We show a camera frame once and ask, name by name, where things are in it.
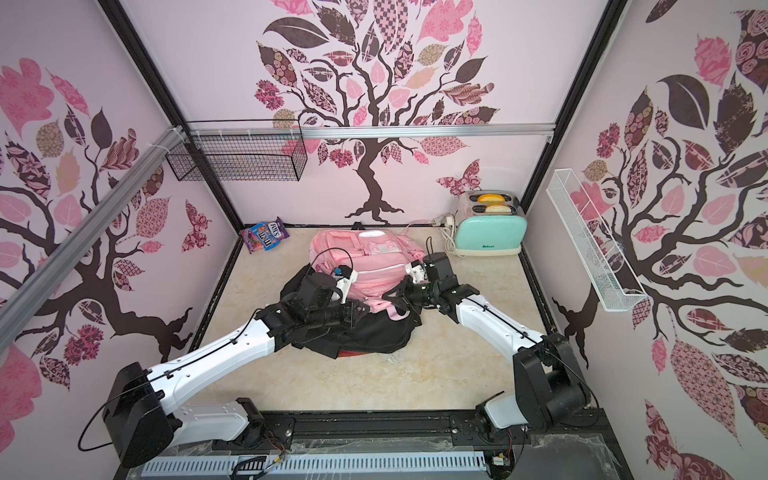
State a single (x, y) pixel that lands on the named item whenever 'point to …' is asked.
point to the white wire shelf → (611, 277)
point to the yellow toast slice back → (491, 198)
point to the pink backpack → (379, 257)
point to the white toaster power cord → (447, 234)
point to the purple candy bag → (264, 236)
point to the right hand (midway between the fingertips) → (383, 299)
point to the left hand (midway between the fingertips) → (366, 315)
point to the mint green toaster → (494, 228)
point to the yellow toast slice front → (498, 209)
